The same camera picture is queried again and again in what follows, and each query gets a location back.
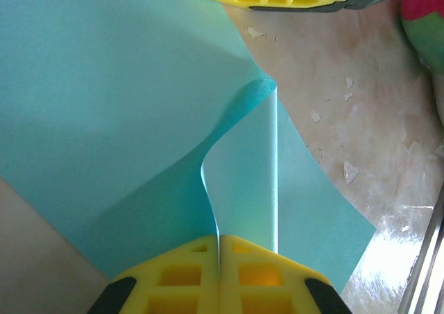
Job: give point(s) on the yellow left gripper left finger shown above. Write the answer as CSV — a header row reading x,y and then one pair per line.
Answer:
x,y
173,279

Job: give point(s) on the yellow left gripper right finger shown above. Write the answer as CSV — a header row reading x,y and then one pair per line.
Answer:
x,y
263,279

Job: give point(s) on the teal square paper sheet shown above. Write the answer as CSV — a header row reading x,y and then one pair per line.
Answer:
x,y
104,85

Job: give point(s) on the cream plush toy pink ears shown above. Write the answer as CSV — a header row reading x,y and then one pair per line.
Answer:
x,y
426,26

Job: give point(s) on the wide aluminium base rail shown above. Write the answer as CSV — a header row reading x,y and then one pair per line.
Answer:
x,y
430,258

